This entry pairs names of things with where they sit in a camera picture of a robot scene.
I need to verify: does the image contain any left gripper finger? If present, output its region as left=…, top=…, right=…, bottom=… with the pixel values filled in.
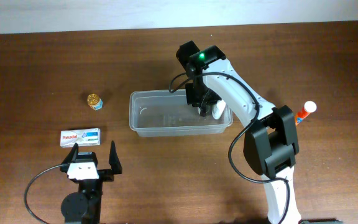
left=109, top=141, right=122, bottom=174
left=62, top=143, right=79, bottom=164

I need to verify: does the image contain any black bottle white cap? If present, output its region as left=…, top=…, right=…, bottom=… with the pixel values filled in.
left=198, top=106, right=208, bottom=117

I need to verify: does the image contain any white translucent bottle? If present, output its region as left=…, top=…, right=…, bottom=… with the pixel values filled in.
left=211, top=100, right=226, bottom=120

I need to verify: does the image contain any orange tube white cap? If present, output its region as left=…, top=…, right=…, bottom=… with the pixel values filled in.
left=295, top=101, right=317, bottom=126

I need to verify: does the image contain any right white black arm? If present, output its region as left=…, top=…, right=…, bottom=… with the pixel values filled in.
left=176, top=41, right=301, bottom=223

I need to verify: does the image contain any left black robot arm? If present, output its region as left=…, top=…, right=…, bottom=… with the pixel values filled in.
left=60, top=141, right=122, bottom=224

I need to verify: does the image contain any clear plastic container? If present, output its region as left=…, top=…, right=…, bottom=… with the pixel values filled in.
left=129, top=90, right=233, bottom=137

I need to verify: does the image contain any white Panadol box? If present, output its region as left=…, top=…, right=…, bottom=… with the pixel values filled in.
left=60, top=128, right=101, bottom=147

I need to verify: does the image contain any gold lid small jar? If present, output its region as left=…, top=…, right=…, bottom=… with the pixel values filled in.
left=87, top=93, right=103, bottom=110

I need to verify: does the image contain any left black cable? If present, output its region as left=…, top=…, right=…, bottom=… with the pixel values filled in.
left=24, top=164, right=65, bottom=224

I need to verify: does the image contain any black cable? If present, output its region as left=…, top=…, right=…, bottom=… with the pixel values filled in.
left=24, top=164, right=65, bottom=224
left=168, top=72, right=291, bottom=224

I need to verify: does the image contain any right black cable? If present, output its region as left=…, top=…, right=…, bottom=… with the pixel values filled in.
left=168, top=72, right=291, bottom=224

